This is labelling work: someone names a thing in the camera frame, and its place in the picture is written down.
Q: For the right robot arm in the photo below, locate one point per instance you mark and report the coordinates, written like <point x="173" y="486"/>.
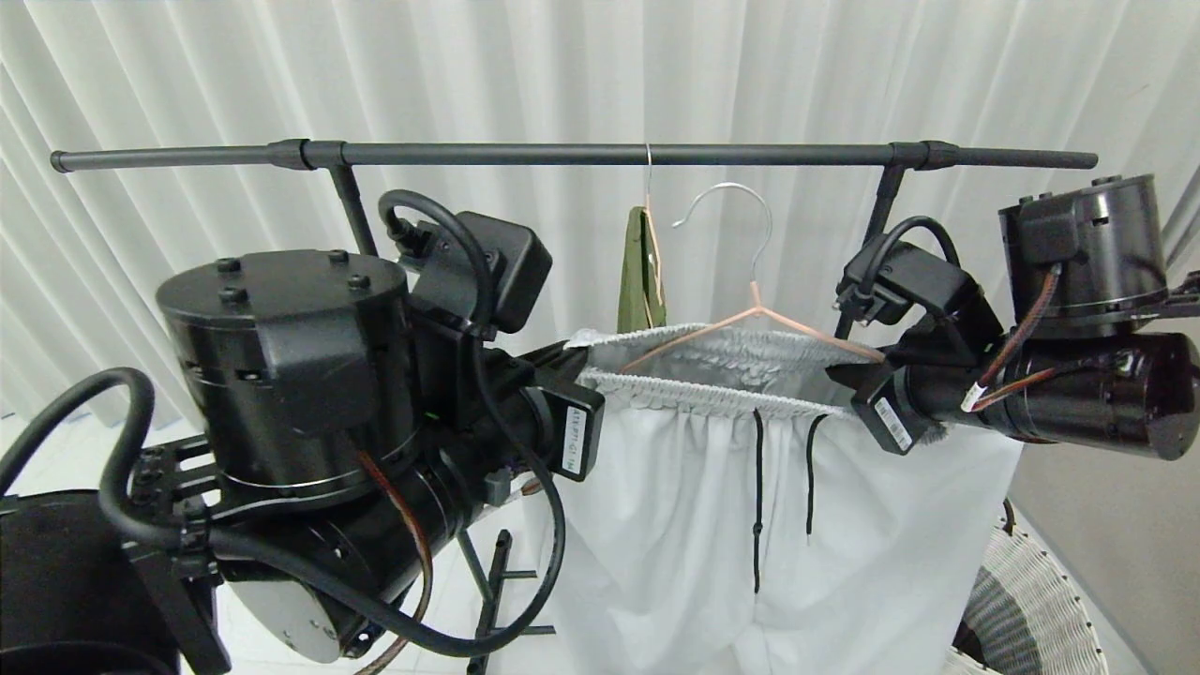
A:
<point x="1087" y="244"/>

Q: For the white laundry basket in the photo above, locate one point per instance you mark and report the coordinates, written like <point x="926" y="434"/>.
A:
<point x="1031" y="609"/>

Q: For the green printed shirt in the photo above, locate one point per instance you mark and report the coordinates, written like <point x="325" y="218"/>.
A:
<point x="637" y="272"/>

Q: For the pale grey garment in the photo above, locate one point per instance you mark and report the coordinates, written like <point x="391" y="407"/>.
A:
<point x="675" y="544"/>

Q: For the pink clothes hanger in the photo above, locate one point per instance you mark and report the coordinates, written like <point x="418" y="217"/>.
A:
<point x="806" y="328"/>
<point x="649" y="216"/>

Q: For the black clothes rack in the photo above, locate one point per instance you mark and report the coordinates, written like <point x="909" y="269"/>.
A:
<point x="562" y="153"/>

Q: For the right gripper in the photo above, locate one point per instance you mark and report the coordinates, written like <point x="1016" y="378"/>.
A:
<point x="1078" y="394"/>

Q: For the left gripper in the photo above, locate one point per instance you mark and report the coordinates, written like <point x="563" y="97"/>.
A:
<point x="375" y="553"/>

